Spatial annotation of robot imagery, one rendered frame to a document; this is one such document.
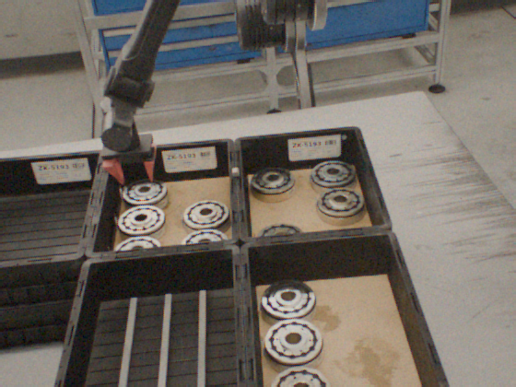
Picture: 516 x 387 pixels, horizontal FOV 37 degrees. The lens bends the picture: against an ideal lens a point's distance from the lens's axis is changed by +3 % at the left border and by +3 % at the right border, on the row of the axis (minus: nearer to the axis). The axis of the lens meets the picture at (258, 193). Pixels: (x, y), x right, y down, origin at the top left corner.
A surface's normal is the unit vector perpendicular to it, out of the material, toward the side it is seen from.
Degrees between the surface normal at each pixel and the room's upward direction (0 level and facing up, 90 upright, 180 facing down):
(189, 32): 90
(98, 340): 0
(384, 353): 0
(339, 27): 90
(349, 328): 0
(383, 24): 90
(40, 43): 90
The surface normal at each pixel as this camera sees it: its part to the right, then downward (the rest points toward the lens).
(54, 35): 0.16, 0.56
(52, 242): -0.07, -0.81
